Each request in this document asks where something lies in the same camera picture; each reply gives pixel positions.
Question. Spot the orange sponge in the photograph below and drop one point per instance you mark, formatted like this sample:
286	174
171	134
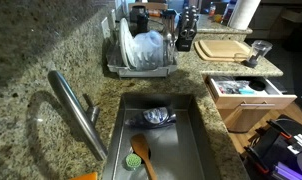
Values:
86	176

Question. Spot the black round measuring cup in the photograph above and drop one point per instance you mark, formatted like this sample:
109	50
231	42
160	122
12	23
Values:
257	85

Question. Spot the clear plastic container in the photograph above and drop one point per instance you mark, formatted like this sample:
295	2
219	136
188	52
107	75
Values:
147	50

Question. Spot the clear plastic bag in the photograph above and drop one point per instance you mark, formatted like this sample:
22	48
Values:
221	81

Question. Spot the small wooden cutting board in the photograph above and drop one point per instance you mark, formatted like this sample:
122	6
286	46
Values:
224	48

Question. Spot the wooden kitchen drawer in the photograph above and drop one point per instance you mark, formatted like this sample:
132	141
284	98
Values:
251	101

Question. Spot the white plate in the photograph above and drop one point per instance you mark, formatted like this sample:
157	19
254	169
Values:
125	43

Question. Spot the green round scrubber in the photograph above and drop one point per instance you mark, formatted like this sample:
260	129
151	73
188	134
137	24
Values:
133	162

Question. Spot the steel kitchen faucet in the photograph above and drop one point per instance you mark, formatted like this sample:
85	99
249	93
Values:
74	110

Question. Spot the grey dish rack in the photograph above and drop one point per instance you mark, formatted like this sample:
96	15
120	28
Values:
141	72

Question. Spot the stainless steel sink basin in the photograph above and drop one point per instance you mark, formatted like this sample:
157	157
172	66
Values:
177	153

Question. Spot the wooden spoon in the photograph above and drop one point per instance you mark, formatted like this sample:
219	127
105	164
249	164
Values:
140	145

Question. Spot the large wooden cutting board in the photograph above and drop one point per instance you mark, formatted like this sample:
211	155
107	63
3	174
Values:
204	57

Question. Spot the clear drinking glass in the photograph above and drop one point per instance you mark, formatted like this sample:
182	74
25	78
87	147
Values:
257	50

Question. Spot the black orange clamp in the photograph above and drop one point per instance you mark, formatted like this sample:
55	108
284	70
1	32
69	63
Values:
257	161
279	130

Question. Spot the steel kitchen scissors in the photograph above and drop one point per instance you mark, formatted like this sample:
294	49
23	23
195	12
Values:
188	33

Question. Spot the black knife block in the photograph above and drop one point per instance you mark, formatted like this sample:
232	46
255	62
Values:
184	43

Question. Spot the white paper towel roll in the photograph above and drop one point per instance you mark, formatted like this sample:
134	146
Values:
242	13

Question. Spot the wooden cabinet front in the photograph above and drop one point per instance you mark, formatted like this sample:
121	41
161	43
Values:
244	120

